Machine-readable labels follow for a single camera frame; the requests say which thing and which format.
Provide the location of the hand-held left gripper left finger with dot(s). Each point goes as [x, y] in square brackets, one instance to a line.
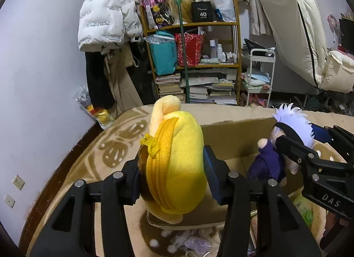
[135, 185]

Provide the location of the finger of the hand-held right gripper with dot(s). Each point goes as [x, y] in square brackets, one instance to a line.
[320, 133]
[293, 149]

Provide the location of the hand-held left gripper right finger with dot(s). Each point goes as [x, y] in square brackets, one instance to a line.
[214, 179]

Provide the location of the white-haired plush doll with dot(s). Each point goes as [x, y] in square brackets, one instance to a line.
[265, 165]

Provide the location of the yellow plush zipper pouch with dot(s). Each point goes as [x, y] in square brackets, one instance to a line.
[179, 157]

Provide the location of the cardboard box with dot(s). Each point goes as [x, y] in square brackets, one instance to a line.
[235, 140]

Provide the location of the cream pillow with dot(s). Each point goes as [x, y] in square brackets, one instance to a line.
[340, 71]

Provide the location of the purple pouch in plastic bag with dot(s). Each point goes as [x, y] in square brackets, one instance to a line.
[195, 243]

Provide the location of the white trolley cart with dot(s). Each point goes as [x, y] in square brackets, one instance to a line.
[258, 79]

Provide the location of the plastic bag with yellow toy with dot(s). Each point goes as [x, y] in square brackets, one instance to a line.
[102, 114]

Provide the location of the stack of books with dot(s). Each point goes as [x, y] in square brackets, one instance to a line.
[210, 89]

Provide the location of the beige trench coat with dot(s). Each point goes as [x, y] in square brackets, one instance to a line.
[123, 88]

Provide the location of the black monitor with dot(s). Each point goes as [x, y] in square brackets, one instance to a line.
[347, 34]

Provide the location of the pink fan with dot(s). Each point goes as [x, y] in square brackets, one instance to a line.
[333, 23]

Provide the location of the black coat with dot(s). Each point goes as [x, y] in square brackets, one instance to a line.
[96, 79]

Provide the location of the cream mattress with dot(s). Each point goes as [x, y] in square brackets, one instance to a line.
[287, 18]

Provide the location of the group of white bottles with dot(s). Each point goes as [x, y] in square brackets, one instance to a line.
[221, 52]

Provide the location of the green pole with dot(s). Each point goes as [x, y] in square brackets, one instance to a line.
[185, 60]

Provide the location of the red patterned bag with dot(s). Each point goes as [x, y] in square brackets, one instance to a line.
[192, 50]

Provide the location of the teal bag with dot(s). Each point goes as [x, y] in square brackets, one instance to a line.
[163, 54]

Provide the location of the white plastic bag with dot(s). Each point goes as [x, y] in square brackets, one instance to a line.
[222, 2]

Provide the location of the black box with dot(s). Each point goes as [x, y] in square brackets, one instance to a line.
[202, 12]

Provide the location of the blonde wig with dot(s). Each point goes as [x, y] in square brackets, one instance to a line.
[186, 7]

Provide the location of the white puffer jacket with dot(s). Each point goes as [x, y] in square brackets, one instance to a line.
[105, 13]

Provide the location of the dark printed cloth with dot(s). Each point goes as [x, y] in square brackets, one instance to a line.
[155, 7]

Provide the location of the wall socket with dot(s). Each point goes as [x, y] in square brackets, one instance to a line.
[18, 182]
[9, 201]

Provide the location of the yellow frame shelf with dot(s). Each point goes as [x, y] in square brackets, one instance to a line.
[210, 24]

